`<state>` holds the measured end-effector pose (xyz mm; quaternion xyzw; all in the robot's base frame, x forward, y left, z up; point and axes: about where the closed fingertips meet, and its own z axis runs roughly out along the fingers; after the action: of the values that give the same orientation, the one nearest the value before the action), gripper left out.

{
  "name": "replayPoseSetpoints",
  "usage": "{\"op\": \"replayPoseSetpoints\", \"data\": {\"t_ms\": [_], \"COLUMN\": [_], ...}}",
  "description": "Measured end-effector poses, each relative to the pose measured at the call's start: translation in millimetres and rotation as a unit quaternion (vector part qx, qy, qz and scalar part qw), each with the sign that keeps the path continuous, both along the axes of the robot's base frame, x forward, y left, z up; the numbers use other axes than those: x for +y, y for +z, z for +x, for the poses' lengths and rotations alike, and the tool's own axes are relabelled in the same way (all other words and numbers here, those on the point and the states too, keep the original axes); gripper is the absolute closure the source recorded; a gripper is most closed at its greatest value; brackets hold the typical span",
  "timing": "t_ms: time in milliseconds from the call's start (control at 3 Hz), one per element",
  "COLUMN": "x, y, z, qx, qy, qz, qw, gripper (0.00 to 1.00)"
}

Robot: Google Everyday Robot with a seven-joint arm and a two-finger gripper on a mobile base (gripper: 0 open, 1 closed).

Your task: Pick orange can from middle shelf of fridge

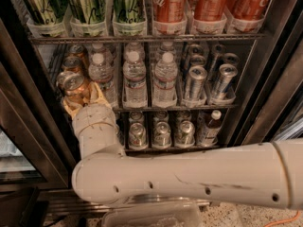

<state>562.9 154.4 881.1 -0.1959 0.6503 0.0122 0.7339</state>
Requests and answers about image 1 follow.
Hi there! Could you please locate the right rear water bottle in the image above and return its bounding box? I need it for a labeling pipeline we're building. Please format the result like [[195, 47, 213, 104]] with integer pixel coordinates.
[[155, 42, 176, 61]]

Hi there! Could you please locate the right red cola can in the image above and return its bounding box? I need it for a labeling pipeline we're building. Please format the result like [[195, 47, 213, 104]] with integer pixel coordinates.
[[232, 0, 269, 21]]

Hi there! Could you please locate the left front water bottle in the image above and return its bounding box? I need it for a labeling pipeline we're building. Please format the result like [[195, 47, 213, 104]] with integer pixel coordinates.
[[88, 53, 117, 107]]

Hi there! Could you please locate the orange can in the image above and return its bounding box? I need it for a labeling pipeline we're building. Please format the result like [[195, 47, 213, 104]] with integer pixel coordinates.
[[62, 56, 83, 75], [68, 44, 89, 64], [63, 74, 91, 106]]

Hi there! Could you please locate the middle green white can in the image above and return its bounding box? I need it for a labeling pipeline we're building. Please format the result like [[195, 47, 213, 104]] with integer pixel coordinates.
[[152, 121, 171, 148]]

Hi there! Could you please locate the middle red cola can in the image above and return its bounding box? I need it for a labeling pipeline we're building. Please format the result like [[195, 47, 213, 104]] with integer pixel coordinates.
[[194, 0, 226, 22]]

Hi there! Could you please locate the clear plastic bin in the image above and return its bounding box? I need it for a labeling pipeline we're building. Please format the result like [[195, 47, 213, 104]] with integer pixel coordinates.
[[101, 201, 204, 227]]

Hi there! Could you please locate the red cola can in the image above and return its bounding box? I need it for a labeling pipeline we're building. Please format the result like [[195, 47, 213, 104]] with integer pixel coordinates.
[[232, 0, 269, 21], [194, 0, 226, 22], [152, 0, 186, 23]]

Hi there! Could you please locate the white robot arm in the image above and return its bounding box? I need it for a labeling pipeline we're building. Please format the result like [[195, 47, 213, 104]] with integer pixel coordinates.
[[62, 83, 303, 210]]

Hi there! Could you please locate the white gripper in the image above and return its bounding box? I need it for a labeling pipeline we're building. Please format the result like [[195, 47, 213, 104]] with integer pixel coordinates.
[[62, 81, 117, 137]]

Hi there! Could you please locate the right front water bottle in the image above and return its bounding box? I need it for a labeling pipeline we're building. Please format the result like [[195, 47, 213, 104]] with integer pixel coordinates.
[[152, 52, 178, 108]]

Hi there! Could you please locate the left green white can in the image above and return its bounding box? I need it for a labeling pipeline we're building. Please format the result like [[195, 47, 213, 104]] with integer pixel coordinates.
[[129, 123, 147, 148]]

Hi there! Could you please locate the front right silver slim can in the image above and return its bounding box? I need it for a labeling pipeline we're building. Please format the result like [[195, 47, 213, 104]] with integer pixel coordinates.
[[211, 63, 238, 99]]

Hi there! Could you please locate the glass fridge door left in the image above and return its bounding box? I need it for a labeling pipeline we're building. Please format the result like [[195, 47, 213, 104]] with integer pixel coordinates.
[[0, 20, 80, 192]]

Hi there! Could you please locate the silver slim can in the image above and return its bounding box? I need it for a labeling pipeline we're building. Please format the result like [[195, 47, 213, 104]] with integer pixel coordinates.
[[211, 63, 238, 99], [184, 65, 207, 101], [222, 53, 240, 66], [187, 54, 206, 69]]

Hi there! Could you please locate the middle front water bottle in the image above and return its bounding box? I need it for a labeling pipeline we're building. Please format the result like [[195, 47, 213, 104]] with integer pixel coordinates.
[[123, 51, 148, 108]]

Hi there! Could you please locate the middle right silver slim can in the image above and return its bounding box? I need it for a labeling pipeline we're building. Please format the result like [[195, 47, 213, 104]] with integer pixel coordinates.
[[222, 53, 240, 66]]

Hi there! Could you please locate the middle rear water bottle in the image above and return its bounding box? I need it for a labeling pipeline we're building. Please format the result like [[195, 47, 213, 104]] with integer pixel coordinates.
[[123, 42, 145, 60]]

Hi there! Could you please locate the brown drink bottle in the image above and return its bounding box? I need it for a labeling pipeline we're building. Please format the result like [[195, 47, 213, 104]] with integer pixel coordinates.
[[197, 110, 222, 148]]

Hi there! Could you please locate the orange floor cable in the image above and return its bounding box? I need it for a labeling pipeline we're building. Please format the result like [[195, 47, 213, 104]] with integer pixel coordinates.
[[264, 210, 301, 227]]

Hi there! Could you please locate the water bottle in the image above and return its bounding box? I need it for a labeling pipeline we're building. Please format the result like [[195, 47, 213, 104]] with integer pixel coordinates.
[[155, 42, 176, 61], [123, 42, 145, 60], [88, 53, 117, 107], [123, 51, 148, 108], [91, 44, 114, 63], [152, 52, 178, 108]]

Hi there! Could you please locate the middle left silver slim can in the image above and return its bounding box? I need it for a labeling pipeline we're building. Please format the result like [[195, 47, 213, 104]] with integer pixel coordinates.
[[187, 54, 206, 69]]

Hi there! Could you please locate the steel fridge cabinet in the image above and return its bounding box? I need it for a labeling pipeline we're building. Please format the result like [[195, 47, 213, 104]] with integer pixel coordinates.
[[0, 0, 302, 208]]

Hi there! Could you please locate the left rear water bottle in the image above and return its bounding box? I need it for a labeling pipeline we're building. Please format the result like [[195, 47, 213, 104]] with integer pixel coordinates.
[[91, 44, 114, 63]]

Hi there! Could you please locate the front left silver slim can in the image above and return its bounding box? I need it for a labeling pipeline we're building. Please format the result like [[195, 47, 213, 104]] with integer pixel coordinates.
[[184, 65, 207, 101]]

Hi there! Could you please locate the left red cola can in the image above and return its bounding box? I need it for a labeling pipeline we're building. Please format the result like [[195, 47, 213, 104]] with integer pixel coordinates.
[[152, 0, 186, 23]]

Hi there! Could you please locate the right green white can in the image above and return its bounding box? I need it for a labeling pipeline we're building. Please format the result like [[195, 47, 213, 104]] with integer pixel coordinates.
[[175, 120, 195, 145]]

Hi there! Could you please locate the green white can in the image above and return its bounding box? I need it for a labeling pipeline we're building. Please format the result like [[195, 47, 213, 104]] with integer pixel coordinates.
[[129, 123, 147, 148], [152, 121, 171, 148], [175, 120, 195, 145]]

